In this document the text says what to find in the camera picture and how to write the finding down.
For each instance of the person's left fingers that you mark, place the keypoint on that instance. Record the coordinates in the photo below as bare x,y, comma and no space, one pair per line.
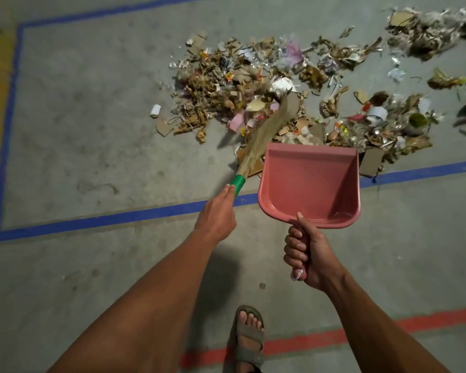
230,190

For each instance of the small heap of crumpled litter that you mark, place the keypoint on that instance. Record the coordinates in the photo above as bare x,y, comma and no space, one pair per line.
427,31

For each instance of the person's foot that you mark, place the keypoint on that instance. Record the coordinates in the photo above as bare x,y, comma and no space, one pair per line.
251,330

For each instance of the person's right hand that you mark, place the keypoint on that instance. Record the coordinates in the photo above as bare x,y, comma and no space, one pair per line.
318,256

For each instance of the brown cardboard square piece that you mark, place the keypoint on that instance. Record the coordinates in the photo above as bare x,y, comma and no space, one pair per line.
371,162

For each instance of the pink plastic dustpan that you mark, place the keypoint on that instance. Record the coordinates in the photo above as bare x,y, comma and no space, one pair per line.
310,182

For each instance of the small white paper scrap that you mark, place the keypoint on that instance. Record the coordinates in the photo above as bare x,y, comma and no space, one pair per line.
155,111

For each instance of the person's right little finger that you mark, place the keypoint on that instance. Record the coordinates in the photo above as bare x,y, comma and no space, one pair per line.
298,268

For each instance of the person's left hand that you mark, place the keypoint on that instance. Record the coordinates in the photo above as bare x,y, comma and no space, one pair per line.
215,219

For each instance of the large pile of paper litter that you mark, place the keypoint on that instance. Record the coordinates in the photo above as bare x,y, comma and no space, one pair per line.
225,81

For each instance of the person's left forearm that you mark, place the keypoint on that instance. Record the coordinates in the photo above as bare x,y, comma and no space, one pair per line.
159,306

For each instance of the person's right thumb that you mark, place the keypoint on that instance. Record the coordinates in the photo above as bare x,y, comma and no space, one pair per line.
306,228

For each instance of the person's right forearm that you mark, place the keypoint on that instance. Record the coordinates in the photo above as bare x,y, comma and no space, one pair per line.
372,330

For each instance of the person's right middle finger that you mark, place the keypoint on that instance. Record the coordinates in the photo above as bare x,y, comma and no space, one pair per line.
294,243

